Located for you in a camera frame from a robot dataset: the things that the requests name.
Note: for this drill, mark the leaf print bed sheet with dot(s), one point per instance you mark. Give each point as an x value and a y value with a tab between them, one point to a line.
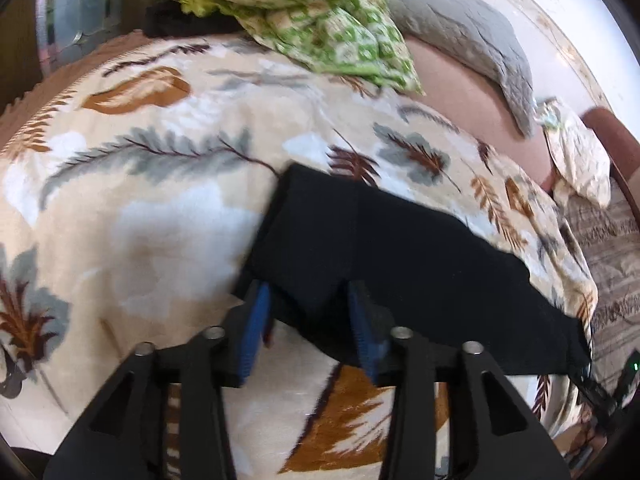
165	200

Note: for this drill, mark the black pants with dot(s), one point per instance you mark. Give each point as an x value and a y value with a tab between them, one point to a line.
400	265

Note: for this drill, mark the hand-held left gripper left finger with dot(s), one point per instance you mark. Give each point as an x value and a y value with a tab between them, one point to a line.
255	320

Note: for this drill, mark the cream floral cloth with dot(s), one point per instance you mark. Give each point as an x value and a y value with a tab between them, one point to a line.
575	152

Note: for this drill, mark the grey quilted pillow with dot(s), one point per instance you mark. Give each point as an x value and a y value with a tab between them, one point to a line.
465	30

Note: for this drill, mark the brown patterned rug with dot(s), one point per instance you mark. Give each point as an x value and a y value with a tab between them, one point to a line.
605	280

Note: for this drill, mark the glass cabinet door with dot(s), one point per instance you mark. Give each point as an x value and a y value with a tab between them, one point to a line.
75	5

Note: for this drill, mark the pink mattress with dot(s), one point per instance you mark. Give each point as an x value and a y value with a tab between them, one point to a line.
480	110

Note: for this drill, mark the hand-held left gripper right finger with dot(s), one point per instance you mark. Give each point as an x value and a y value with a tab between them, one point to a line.
361	325

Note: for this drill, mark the green patterned cloth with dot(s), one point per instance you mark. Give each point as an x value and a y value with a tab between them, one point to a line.
310	10

